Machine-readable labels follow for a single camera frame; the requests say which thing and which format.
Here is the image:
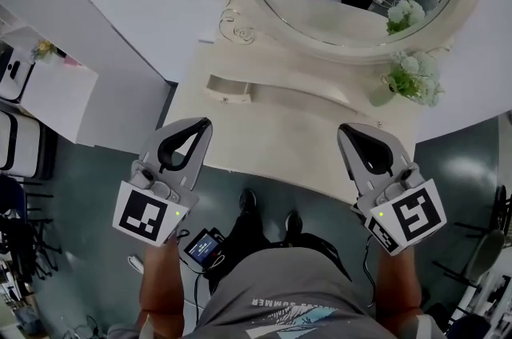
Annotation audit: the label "pink box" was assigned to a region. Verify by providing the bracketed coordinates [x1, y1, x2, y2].
[59, 53, 83, 69]

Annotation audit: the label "white flower bouquet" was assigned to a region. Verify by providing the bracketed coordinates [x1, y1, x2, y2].
[386, 49, 446, 109]

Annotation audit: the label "blue chair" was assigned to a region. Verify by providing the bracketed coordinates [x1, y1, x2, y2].
[0, 174, 30, 211]

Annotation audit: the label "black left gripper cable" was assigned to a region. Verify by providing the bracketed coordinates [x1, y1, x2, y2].
[174, 228, 191, 263]

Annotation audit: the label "white dressing table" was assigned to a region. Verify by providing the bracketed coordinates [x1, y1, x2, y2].
[162, 25, 457, 205]

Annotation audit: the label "white service robot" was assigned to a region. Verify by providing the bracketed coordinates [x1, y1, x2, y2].
[0, 109, 58, 181]
[0, 46, 38, 105]

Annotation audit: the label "black office chair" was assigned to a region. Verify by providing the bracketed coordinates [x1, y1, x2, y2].
[0, 205, 62, 283]

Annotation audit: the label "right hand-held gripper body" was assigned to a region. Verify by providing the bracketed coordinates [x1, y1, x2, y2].
[350, 164, 448, 256]

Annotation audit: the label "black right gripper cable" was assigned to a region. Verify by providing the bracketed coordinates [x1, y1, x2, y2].
[361, 235, 378, 309]

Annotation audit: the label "pale green vase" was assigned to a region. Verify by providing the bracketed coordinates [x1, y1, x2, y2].
[368, 75, 397, 108]

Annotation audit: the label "person's right black shoe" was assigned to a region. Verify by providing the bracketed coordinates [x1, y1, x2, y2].
[285, 209, 304, 241]

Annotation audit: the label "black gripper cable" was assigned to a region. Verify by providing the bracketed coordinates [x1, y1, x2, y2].
[361, 235, 378, 309]
[174, 228, 191, 263]

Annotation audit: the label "person's left black shoe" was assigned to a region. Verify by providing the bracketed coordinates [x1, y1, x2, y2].
[238, 188, 258, 216]

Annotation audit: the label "person's left forearm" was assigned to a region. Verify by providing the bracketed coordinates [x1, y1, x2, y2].
[137, 237, 186, 339]

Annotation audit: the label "person's grey t-shirt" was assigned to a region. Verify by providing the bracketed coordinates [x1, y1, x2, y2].
[106, 243, 446, 339]

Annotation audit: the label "small yellow flower pot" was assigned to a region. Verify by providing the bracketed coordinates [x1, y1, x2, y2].
[30, 38, 57, 63]

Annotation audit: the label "person's right forearm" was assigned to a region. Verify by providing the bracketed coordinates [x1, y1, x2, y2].
[374, 245, 426, 327]

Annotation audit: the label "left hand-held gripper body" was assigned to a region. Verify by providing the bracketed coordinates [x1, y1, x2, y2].
[112, 159, 200, 248]

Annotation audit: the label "person's black trousers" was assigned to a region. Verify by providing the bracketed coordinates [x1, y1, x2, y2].
[207, 208, 354, 293]

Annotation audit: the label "white low cabinet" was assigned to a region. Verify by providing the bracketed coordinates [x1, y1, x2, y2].
[18, 27, 100, 149]

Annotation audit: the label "grey chair with black legs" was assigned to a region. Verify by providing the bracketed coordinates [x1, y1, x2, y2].
[431, 185, 512, 287]

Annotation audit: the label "black device with screen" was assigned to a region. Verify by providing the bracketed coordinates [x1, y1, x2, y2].
[182, 227, 227, 271]

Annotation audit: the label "person's black shoe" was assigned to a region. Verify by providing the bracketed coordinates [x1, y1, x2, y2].
[238, 188, 258, 216]
[285, 209, 304, 241]

